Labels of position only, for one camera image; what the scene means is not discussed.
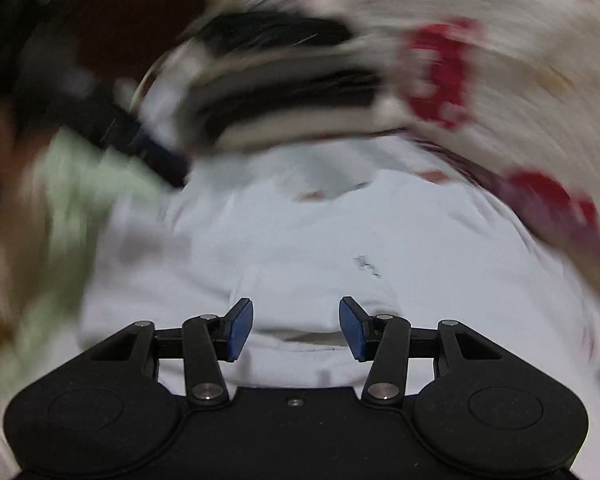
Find white t-shirt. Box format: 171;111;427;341
80;152;600;411

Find folded cream garment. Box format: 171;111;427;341
138;39;412;153

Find light green bed sheet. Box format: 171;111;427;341
0;129;166;405

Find folded grey garment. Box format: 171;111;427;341
164;42;372;108

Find folded dark blue jeans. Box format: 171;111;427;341
184;11;354;54

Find folded dark knit garment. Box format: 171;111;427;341
194;68;381;145

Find red bear quilted blanket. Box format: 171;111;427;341
220;0;600;281

